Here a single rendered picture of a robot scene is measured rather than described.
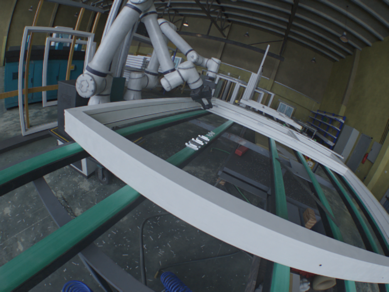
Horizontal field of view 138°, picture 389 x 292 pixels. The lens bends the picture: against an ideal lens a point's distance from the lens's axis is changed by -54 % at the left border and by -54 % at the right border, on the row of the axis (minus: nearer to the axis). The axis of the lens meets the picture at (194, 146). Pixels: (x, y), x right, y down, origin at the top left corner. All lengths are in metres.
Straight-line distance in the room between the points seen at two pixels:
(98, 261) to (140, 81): 1.48
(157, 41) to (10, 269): 1.14
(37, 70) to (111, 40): 3.19
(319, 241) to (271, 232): 0.11
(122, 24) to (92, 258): 1.00
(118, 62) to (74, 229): 1.49
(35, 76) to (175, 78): 3.53
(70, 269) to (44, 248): 0.93
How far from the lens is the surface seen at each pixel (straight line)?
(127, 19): 1.02
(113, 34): 1.02
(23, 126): 2.55
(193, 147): 0.55
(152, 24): 1.13
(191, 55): 1.28
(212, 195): 0.27
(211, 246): 1.37
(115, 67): 1.62
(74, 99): 1.52
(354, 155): 10.17
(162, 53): 1.08
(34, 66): 4.06
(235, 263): 1.38
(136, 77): 1.57
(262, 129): 1.24
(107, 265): 0.29
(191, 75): 0.94
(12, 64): 4.01
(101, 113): 0.57
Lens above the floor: 1.10
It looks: 24 degrees down
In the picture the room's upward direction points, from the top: 18 degrees clockwise
